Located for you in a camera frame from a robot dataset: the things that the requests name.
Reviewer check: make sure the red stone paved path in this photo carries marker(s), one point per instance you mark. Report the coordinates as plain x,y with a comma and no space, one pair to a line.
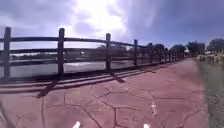
140,96

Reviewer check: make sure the robot's own part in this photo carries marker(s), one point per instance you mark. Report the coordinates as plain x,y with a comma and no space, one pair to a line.
76,125
146,126

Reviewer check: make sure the grey river water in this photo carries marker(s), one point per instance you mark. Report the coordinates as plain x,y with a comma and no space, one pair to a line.
40,69

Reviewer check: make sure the row of trees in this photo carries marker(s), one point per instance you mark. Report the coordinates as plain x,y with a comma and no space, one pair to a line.
193,46

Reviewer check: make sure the dark wooden rail fence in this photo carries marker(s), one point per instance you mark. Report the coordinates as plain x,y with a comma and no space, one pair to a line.
61,50

